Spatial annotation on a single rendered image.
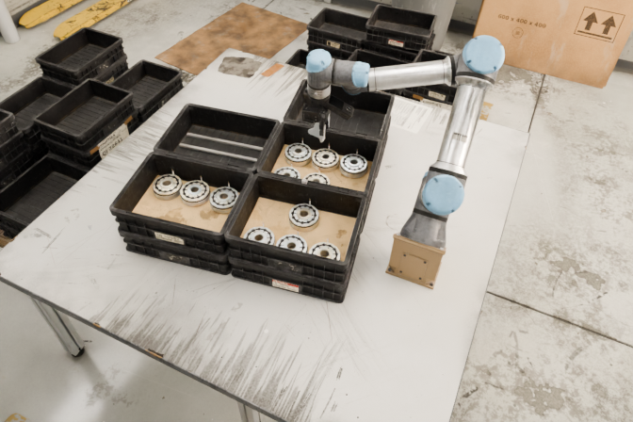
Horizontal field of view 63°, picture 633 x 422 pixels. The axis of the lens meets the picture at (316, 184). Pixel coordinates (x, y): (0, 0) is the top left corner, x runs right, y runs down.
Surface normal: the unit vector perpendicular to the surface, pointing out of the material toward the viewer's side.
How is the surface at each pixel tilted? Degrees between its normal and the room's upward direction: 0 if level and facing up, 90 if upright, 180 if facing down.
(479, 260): 0
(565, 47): 75
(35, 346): 0
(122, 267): 0
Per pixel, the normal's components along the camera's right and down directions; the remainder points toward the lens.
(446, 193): -0.16, 0.12
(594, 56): -0.43, 0.42
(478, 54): -0.08, -0.13
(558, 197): 0.02, -0.70
